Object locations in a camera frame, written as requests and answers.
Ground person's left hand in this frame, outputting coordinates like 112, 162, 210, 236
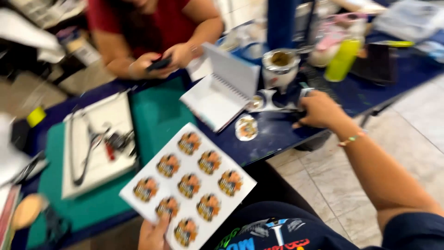
138, 212, 172, 250

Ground person's dark printed shirt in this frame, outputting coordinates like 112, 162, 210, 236
204, 201, 444, 250

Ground black handled pliers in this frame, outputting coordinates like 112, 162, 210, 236
71, 117, 112, 187

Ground white button press machine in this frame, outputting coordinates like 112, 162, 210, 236
248, 48, 315, 114

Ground white plastic bag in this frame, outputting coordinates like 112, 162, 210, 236
373, 0, 444, 43

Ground yellow tape roll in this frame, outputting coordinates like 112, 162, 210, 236
26, 106, 47, 128

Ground round wooden disc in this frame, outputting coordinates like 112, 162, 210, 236
12, 194, 48, 230

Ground round cut orange sticker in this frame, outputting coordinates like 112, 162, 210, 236
235, 115, 259, 142

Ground heap of white papers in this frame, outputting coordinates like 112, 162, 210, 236
0, 8, 67, 64

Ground green cutting mat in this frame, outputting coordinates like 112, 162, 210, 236
26, 76, 198, 249

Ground red and black tool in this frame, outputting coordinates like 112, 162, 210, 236
104, 130, 138, 162

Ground yellow-green bottle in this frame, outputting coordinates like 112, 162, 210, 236
324, 38, 361, 82

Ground yellow marker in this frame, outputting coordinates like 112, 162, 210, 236
369, 40, 415, 48

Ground person's right hand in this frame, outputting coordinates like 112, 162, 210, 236
292, 91, 351, 137

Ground person's black trousers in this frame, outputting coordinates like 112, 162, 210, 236
241, 160, 320, 219

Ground beaded wrist bracelet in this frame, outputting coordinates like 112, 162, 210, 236
337, 130, 367, 148

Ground pink and white object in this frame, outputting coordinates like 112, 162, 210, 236
308, 13, 369, 69

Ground blue pole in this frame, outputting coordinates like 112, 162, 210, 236
267, 0, 298, 51

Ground white sheet of round stickers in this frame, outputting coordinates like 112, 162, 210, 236
119, 122, 257, 250

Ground white cloth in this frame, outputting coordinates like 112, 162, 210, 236
0, 112, 32, 186

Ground white spiral notebook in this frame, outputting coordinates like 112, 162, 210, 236
179, 42, 261, 133

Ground black phone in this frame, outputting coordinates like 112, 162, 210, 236
145, 57, 173, 73

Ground black tablet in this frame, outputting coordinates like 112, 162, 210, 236
350, 43, 398, 84

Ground white tray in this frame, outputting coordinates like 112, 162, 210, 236
61, 91, 139, 200

